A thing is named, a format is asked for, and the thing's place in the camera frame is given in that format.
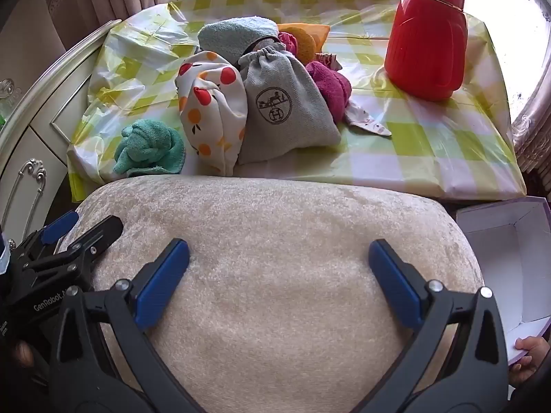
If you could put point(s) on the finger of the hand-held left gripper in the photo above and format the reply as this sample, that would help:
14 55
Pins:
58 228
101 232

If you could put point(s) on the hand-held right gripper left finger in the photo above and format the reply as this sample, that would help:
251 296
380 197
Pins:
163 284

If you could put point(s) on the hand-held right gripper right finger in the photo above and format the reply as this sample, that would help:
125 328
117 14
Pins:
396 284

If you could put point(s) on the white cardboard box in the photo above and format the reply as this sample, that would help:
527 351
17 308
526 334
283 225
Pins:
516 275

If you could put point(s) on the white ornate dresser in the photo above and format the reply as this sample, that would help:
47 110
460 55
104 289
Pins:
34 146

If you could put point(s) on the teal green rolled towel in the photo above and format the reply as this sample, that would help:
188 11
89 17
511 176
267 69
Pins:
150 146

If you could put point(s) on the green checkered plastic tablecloth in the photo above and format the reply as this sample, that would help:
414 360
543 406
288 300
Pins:
409 146

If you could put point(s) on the fruit print white cloth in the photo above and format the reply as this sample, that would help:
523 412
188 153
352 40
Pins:
211 112

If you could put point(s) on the white dotted cloth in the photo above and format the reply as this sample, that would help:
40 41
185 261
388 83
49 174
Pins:
368 120

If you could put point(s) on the mauve patterned pleated curtain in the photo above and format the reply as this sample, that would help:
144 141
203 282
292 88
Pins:
533 146

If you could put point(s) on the magenta towel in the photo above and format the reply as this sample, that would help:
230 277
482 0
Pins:
329 88

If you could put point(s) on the red thermos flask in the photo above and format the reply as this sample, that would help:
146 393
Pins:
424 51

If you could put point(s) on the blue-grey plush animal toy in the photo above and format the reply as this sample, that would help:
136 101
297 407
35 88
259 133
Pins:
232 36

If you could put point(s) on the red patterned small cloth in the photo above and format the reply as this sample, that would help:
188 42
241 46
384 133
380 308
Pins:
327 58

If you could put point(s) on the yellow round sponge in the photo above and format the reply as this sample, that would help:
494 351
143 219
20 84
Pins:
303 45

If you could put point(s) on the orange mesh bag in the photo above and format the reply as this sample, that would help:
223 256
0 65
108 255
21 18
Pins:
320 32

